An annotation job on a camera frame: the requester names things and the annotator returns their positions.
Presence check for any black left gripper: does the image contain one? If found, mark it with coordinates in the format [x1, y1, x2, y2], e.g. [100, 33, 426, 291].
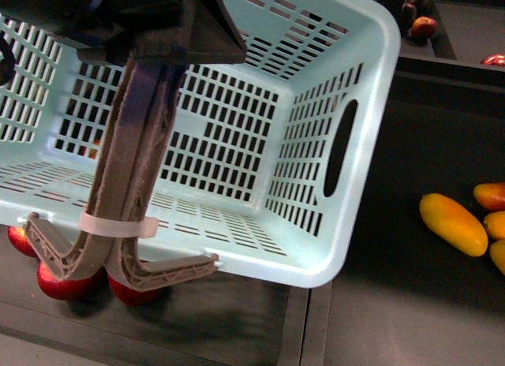
[1, 0, 183, 62]

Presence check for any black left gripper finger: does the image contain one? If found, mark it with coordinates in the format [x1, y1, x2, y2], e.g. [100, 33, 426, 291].
[132, 0, 247, 65]

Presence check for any light teal plastic basket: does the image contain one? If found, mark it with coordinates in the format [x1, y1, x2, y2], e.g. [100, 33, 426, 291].
[1, 0, 400, 288]

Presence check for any orange red mango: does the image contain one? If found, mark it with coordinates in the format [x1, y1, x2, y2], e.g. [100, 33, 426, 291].
[473, 182, 504, 212]

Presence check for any yellow mango small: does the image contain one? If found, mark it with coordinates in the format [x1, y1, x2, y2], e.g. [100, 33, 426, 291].
[483, 211, 505, 241]

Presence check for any yellow mango edge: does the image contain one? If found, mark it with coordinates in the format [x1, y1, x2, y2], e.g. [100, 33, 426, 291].
[489, 240, 505, 275]

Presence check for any white zip tie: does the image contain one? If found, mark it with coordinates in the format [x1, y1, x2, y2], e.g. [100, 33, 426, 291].
[78, 211, 159, 238]

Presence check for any red apple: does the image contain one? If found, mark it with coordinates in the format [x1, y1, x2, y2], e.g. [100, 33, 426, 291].
[410, 17, 438, 41]
[107, 275, 163, 307]
[36, 262, 105, 301]
[7, 226, 38, 258]
[481, 54, 505, 67]

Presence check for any red apple left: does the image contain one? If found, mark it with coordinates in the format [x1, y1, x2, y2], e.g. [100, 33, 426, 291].
[7, 226, 38, 258]

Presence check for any red apple middle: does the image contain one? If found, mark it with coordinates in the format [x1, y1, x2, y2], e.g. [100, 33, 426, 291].
[36, 262, 105, 301]

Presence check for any red apple far right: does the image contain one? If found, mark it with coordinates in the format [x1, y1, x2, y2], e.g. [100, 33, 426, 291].
[481, 54, 505, 67]

